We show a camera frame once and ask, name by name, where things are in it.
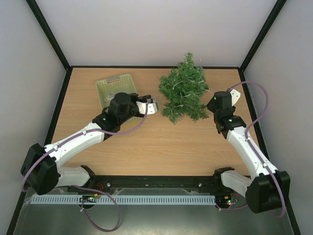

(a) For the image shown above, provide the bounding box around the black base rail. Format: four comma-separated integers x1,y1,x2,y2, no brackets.
83,175,233,194

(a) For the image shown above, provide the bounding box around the small green christmas tree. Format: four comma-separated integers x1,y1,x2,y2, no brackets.
158,52,209,124

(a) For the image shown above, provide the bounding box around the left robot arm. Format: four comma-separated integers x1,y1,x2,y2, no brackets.
21,93,158,195

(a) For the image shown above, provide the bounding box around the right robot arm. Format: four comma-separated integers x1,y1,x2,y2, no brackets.
207,90,291,213

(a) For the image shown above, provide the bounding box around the purple loop cable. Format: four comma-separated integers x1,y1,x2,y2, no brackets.
79,189,121,232

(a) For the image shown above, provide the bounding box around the white slotted cable duct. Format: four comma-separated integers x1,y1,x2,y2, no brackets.
30,195,216,205

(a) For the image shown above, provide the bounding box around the green plastic basket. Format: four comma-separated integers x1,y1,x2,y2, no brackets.
92,74,144,130

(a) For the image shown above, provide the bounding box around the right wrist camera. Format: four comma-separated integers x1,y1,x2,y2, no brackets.
227,89,241,107

